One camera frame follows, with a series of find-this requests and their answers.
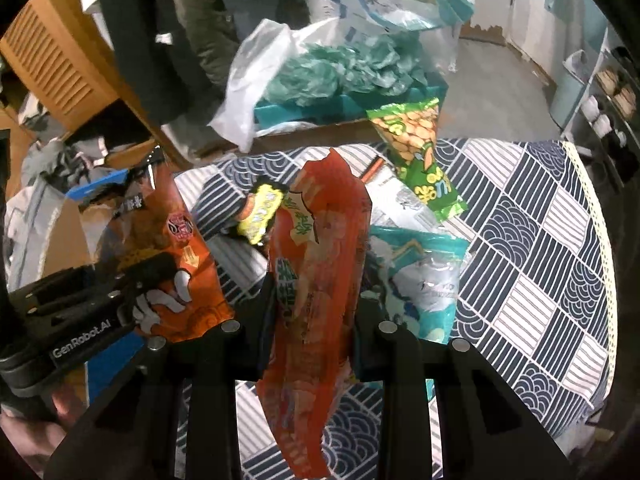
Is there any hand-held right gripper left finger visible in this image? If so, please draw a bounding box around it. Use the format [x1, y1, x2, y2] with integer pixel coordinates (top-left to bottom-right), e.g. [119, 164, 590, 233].
[44, 272, 278, 480]

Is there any teal white snack bag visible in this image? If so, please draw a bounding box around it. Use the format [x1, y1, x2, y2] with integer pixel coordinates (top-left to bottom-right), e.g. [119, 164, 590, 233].
[364, 225, 472, 401]

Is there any brown cardboard box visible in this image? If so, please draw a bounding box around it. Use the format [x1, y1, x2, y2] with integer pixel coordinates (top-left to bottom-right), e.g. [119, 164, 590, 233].
[197, 115, 382, 167]

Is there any pile of grey clothes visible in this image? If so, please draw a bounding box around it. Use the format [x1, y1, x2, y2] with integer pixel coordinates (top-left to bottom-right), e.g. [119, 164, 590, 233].
[20, 137, 108, 181]

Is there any green snack bag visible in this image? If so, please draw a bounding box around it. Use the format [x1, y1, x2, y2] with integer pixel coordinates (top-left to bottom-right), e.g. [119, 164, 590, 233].
[366, 98, 469, 223]

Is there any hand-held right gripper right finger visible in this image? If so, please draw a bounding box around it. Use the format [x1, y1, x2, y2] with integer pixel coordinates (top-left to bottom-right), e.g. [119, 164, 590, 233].
[350, 292, 571, 480]

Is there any grey fabric bag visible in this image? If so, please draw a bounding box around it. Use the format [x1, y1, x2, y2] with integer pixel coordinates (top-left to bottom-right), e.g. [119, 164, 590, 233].
[4, 180, 68, 283]

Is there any olive coat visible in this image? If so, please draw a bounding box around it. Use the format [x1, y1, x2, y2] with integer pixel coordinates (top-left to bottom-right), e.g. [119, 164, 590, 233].
[164, 0, 242, 72]

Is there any black orange snack bag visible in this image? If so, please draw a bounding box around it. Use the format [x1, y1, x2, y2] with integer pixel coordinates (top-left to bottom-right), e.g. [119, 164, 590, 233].
[95, 160, 237, 344]

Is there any white clear wrapper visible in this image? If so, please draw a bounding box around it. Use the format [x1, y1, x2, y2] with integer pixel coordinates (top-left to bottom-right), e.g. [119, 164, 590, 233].
[367, 165, 437, 232]

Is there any navy white patterned tablecloth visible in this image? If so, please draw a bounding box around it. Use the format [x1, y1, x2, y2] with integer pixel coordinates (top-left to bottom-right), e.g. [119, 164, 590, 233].
[172, 137, 615, 480]

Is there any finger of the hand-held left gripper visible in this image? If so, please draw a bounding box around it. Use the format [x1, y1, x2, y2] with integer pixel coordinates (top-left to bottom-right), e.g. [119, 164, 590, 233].
[96, 252, 182, 307]

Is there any teal box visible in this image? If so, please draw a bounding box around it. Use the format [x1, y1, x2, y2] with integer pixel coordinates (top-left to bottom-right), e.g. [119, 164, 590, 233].
[252, 80, 447, 134]

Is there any red snack bag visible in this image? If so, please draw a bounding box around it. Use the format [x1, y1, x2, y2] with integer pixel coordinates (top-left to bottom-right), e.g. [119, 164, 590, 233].
[254, 149, 374, 479]

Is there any person's left hand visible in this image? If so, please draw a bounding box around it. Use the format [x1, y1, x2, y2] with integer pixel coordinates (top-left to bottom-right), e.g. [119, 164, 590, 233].
[0, 384, 92, 477]

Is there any cardboard box blue rim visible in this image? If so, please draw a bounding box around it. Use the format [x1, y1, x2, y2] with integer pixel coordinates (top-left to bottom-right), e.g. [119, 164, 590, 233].
[40, 167, 132, 406]

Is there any small black yellow snack packet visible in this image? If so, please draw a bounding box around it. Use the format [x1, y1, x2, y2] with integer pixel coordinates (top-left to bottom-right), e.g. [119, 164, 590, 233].
[235, 184, 289, 247]

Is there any white plastic bag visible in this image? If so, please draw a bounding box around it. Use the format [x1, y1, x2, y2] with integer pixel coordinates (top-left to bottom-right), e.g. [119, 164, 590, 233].
[207, 19, 322, 154]

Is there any black coat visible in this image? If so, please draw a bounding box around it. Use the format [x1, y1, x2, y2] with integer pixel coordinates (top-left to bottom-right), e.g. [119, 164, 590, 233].
[90, 0, 217, 127]

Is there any pale blue trash bin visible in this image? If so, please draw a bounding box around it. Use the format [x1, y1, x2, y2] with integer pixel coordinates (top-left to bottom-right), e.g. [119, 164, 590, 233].
[549, 50, 594, 129]

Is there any shoe rack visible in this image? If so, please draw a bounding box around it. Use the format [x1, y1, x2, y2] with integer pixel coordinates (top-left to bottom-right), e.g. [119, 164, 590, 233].
[565, 25, 640, 187]

